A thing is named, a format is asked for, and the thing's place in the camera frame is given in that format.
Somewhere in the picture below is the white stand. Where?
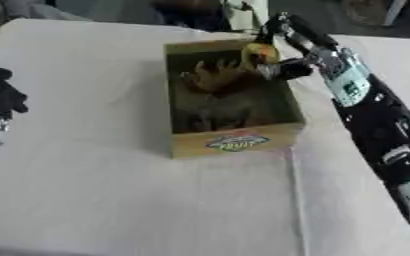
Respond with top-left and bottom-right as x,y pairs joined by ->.
220,0 -> 272,35

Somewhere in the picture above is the yellow orange toy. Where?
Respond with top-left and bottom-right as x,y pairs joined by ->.
238,42 -> 284,73

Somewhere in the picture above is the tan cardboard box dark inside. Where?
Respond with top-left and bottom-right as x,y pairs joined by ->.
163,38 -> 309,160

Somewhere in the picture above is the tan round stool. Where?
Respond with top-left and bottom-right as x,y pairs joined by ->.
339,0 -> 410,28

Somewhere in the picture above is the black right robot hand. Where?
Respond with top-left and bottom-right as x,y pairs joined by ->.
252,12 -> 342,82

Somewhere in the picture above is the brown soft toy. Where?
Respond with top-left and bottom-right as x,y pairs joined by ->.
177,59 -> 275,101

